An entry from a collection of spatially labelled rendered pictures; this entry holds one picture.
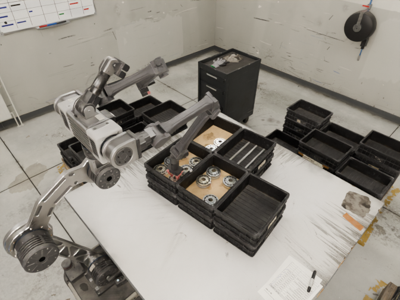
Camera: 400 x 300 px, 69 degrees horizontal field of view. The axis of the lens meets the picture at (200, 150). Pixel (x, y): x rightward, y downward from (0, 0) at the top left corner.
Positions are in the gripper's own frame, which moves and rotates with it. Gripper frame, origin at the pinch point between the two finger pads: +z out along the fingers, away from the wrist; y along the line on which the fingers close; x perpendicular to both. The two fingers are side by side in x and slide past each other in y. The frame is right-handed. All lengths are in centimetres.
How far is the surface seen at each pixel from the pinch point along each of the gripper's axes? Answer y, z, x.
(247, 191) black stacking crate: -45.4, 3.2, -19.7
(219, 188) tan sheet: -28.4, 3.5, -11.2
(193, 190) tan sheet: -14.8, 3.9, -0.8
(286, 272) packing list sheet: -87, 16, 11
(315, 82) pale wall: -14, 68, -348
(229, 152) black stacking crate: -16, 3, -48
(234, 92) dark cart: 40, 23, -167
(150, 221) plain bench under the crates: -0.3, 17.7, 27.1
